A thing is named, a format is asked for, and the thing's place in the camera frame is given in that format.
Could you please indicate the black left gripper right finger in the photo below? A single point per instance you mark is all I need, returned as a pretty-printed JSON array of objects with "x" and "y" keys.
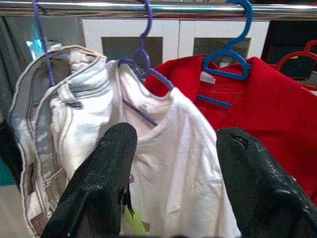
[{"x": 260, "y": 188}]

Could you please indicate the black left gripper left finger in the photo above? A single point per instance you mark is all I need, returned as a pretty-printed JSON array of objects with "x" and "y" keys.
[{"x": 99, "y": 173}]

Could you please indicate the red plastic hanger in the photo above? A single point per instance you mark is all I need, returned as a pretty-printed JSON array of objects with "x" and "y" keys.
[{"x": 292, "y": 55}]

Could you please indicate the purple plastic hanger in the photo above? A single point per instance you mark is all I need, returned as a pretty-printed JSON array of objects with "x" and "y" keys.
[
  {"x": 40, "y": 32},
  {"x": 146, "y": 24}
]

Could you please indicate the blue plastic hanger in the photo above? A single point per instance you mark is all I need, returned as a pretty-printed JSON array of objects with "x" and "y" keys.
[{"x": 245, "y": 19}]

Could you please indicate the cream denim garment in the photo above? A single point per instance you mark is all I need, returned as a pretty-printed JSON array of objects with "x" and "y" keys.
[{"x": 62, "y": 119}]

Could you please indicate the white t-shirt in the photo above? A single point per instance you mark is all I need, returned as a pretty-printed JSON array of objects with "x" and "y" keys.
[{"x": 178, "y": 161}]

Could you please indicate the red shirt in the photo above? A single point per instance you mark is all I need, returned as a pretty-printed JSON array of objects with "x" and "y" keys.
[{"x": 267, "y": 104}]

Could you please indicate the teal floor mat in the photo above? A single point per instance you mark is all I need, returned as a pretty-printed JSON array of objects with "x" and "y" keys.
[{"x": 5, "y": 173}]

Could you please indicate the white cabinet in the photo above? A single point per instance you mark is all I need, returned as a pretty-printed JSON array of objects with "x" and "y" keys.
[{"x": 173, "y": 32}]

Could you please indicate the chrome clothes rail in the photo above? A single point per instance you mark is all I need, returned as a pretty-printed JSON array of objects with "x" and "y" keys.
[{"x": 99, "y": 6}]

